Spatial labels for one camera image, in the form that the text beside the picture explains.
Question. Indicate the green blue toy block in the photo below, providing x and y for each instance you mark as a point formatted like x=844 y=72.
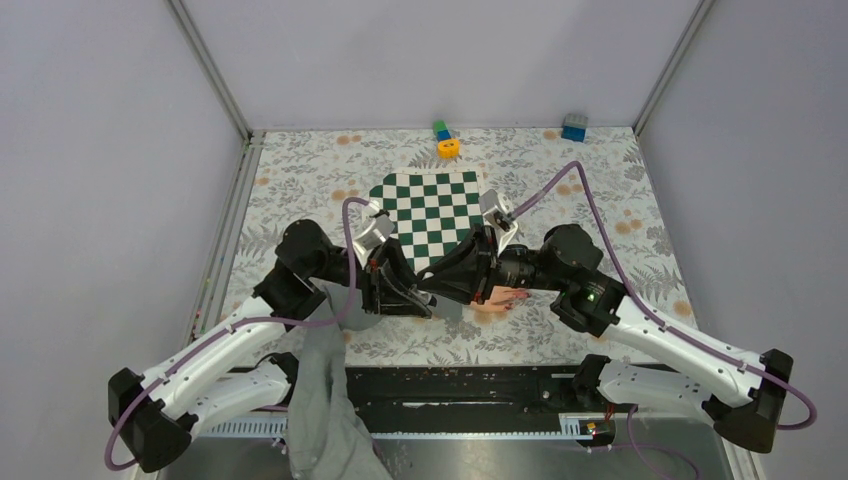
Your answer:
x=441 y=131

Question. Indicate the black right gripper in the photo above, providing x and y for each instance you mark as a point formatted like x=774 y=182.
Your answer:
x=469 y=271

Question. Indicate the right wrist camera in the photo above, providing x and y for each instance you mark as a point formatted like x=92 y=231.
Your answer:
x=496 y=212

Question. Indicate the blue grey toy block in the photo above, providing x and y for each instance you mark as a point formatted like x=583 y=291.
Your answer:
x=574 y=127

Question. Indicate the grey sleeved forearm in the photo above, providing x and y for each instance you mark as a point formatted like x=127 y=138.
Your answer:
x=325 y=437

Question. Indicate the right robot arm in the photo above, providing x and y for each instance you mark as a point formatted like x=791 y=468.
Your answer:
x=737 y=392

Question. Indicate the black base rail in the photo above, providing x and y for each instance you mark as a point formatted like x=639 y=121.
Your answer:
x=466 y=402

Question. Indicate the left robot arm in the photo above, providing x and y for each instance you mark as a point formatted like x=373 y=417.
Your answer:
x=313 y=285

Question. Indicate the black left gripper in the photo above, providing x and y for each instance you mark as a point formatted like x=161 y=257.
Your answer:
x=379 y=290

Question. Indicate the person's hand with painted nails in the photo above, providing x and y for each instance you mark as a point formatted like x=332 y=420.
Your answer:
x=502 y=299

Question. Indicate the floral tablecloth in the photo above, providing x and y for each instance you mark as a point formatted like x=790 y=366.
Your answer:
x=309 y=174

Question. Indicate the green white chess mat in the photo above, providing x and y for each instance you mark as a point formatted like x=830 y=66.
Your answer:
x=432 y=212

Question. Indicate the yellow toy block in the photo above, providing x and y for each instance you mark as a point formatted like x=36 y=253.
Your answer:
x=448 y=148

